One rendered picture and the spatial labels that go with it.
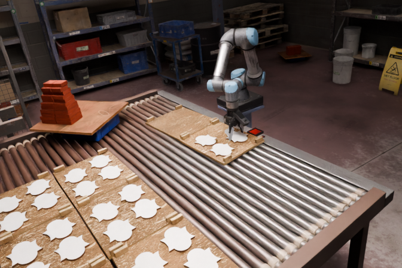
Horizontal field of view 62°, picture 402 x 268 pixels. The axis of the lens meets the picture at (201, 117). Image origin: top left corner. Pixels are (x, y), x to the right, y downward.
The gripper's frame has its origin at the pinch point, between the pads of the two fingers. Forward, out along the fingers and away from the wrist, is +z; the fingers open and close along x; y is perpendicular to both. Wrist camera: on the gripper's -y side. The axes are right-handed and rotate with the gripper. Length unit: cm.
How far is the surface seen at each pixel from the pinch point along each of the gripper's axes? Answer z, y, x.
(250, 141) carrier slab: 1.0, -9.3, -2.0
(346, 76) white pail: 83, 109, -347
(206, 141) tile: -0.3, 10.3, 16.5
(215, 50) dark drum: 47, 309, -262
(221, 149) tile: -0.2, -3.4, 17.2
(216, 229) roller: 3, -47, 61
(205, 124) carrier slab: 0.7, 30.7, -0.2
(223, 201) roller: 3, -35, 46
